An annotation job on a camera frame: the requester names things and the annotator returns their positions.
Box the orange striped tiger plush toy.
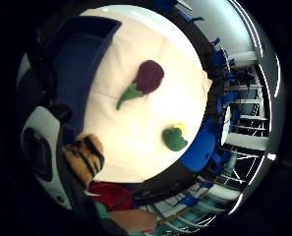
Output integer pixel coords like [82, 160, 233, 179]
[62, 132, 106, 190]

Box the blue plastic bin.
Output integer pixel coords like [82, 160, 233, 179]
[42, 15, 123, 143]

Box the purple eggplant plush toy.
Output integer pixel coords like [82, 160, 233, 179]
[115, 59, 165, 111]

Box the green and yellow plush vegetable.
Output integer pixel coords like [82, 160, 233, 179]
[161, 122, 190, 152]

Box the large blue chair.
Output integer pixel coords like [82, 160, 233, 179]
[179, 118, 226, 173]

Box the round white table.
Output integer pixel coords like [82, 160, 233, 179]
[220, 104, 234, 147]

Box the white rectangular table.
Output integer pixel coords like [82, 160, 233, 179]
[223, 132, 271, 152]

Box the ceiling light strip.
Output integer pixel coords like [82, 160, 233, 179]
[272, 53, 282, 99]

